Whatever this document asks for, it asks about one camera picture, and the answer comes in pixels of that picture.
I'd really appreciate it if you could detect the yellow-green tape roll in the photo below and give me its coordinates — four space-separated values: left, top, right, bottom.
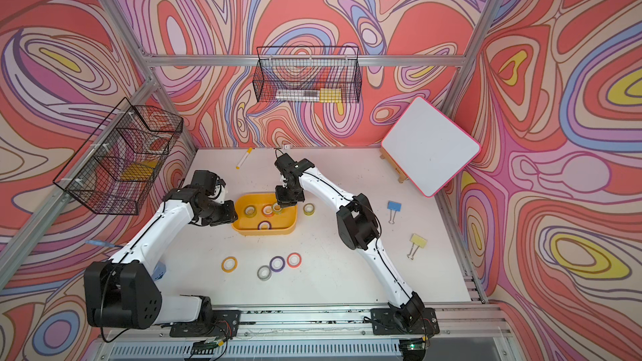
243 205 257 218
272 203 283 214
303 203 315 216

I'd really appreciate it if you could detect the red tape roll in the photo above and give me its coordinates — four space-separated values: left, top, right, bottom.
286 252 302 268
262 205 274 217

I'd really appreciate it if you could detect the yellow plastic storage box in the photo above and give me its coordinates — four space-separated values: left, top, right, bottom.
232 192 298 236

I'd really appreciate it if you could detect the purple tape roll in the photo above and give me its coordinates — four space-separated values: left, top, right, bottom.
269 256 287 272
257 221 272 231

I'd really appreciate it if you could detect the orange tape roll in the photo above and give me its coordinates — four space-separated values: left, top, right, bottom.
221 257 238 273

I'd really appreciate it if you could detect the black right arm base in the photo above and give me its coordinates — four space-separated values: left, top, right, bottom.
363 308 441 338

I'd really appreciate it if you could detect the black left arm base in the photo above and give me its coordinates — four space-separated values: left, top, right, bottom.
170 310 241 338

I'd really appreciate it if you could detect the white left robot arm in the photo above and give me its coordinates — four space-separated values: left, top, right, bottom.
83 170 237 330

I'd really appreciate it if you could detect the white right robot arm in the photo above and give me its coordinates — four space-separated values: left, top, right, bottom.
275 150 426 333

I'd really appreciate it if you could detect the grey clear tape roll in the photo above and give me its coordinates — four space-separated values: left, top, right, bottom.
257 265 273 282

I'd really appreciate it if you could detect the yellow capped white marker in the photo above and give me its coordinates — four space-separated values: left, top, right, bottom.
236 147 254 170

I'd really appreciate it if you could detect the blue cloth bundle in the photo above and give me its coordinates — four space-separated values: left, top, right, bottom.
84 240 167 282

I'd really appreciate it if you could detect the yellow block in basket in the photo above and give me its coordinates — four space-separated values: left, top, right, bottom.
120 160 158 182

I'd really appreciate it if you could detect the blue binder clip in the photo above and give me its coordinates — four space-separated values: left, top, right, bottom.
387 201 402 225

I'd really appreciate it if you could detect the yellow item in back basket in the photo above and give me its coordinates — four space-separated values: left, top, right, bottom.
319 89 343 103

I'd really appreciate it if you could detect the yellow sticky note pad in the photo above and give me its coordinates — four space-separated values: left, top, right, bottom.
411 234 427 248

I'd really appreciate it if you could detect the white board pink edge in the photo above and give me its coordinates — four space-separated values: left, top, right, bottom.
381 98 481 197

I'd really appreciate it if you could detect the black wire basket left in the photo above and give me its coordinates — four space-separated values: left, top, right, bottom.
53 99 184 216

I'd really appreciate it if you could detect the black wire basket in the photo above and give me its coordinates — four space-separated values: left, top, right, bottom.
252 45 362 104
53 99 184 216

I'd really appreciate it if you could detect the black wire basket back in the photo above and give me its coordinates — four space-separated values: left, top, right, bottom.
252 45 362 104

